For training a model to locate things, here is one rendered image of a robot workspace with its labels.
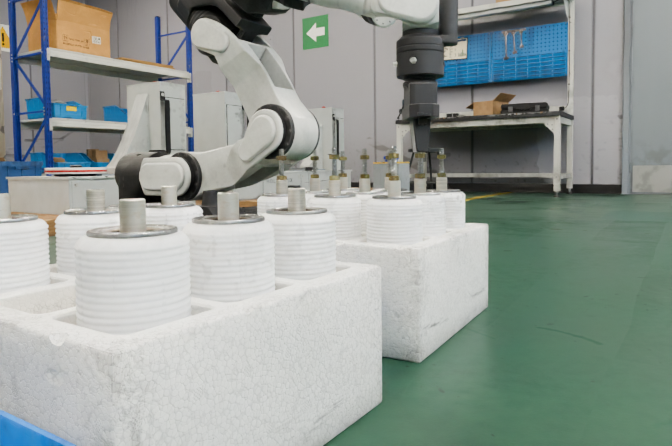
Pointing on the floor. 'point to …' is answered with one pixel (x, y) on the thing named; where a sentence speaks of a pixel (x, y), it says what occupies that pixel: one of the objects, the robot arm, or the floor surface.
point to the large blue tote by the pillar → (18, 171)
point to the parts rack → (49, 58)
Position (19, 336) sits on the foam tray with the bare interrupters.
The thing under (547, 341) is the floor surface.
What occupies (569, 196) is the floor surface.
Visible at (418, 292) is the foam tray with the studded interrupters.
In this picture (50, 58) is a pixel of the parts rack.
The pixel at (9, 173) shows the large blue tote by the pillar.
